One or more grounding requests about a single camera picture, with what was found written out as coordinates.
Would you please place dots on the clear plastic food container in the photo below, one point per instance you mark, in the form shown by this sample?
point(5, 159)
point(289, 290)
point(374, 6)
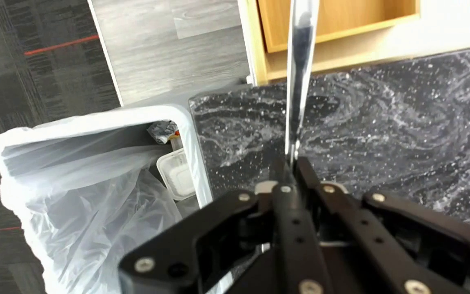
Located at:
point(178, 174)

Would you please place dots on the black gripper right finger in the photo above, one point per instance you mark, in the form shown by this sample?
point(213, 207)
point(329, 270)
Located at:
point(376, 239)

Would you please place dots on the wooden organizer box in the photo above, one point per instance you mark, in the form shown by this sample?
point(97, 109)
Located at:
point(355, 14)

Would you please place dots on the silver metal fork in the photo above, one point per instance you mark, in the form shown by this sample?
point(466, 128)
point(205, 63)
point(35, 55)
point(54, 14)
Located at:
point(303, 66)

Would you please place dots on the white bin with plastic liner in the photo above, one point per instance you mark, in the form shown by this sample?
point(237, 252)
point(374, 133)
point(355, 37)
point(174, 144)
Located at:
point(82, 229)

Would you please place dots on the wooden drawer with white front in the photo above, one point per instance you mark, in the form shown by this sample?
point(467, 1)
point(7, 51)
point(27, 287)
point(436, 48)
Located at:
point(350, 51)

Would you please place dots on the crumpled trash piece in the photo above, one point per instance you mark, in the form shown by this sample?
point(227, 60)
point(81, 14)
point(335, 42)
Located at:
point(164, 131)

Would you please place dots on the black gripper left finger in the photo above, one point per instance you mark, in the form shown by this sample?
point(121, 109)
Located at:
point(192, 251)

